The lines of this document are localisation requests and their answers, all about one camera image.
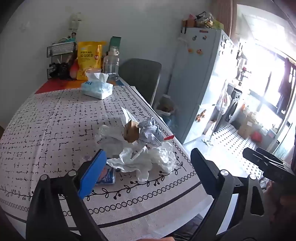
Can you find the small brown cardboard box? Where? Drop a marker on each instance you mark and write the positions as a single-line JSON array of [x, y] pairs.
[[130, 132]]

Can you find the person's right hand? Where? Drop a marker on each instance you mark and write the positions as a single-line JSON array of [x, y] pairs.
[[284, 204]]

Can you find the cluster of orange fridge magnets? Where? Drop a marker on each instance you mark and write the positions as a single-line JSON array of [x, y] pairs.
[[201, 115]]

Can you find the large cardboard box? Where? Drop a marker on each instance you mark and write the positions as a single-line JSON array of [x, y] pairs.
[[245, 129]]

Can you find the brown box on refrigerator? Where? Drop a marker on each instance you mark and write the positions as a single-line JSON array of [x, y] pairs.
[[188, 23]]

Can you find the hanging dark clothes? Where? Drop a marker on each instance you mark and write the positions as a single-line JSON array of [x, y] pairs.
[[285, 88]]

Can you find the white refrigerator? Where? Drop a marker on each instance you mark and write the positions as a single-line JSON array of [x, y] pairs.
[[198, 81]]

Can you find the clear bag of plastic bottles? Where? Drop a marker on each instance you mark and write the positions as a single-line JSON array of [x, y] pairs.
[[171, 121]]

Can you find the blue printed wrapper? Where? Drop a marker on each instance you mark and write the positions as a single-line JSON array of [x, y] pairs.
[[107, 176]]

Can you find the white plastic bag with rubbish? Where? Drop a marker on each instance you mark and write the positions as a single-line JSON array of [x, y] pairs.
[[166, 105]]

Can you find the white tissue paper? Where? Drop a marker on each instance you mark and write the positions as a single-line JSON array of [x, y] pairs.
[[138, 162]]

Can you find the silver foil bag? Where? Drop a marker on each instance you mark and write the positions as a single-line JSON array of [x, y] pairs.
[[150, 132]]

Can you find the brown curtain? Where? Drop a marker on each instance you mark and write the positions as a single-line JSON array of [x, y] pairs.
[[225, 14]]

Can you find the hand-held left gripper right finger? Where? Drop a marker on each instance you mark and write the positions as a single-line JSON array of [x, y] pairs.
[[204, 171]]

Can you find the person's leg in grey pants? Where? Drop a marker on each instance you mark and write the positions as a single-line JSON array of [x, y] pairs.
[[187, 229]]

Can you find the red plastic strip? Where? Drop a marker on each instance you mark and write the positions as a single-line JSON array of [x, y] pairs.
[[169, 137]]

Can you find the red bag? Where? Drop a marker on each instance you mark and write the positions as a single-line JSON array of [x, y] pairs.
[[256, 136]]

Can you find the white paper sheet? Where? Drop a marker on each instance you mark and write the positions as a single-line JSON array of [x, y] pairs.
[[127, 114]]

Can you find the clear plastic bottle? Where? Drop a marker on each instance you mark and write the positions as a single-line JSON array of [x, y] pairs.
[[111, 66]]

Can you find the clear plastic cover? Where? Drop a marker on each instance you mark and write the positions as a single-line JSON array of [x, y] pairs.
[[223, 100]]

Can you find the yellow snack bag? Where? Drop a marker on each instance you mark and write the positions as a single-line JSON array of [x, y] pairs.
[[89, 58]]

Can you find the orange round object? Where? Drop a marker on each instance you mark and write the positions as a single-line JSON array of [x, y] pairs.
[[74, 69]]

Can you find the white wall fixture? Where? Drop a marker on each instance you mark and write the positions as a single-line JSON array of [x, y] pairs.
[[74, 22]]

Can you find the blue white tissue pack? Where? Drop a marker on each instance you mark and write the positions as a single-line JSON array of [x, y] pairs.
[[97, 89]]

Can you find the green carton box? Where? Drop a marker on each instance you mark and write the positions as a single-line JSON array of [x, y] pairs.
[[115, 42]]

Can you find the grey chair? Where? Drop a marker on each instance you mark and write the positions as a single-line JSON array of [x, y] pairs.
[[138, 76]]

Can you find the orange red table mat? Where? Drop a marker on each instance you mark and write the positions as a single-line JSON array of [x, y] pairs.
[[57, 84]]

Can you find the white mop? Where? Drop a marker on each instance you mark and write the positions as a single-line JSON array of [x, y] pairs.
[[214, 129]]

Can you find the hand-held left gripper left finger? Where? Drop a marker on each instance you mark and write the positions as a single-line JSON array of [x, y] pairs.
[[92, 176]]

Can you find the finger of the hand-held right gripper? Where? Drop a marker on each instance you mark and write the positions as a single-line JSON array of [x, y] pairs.
[[254, 157], [270, 154]]

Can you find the pile of bags on refrigerator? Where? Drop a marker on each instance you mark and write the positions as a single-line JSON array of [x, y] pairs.
[[209, 20]]

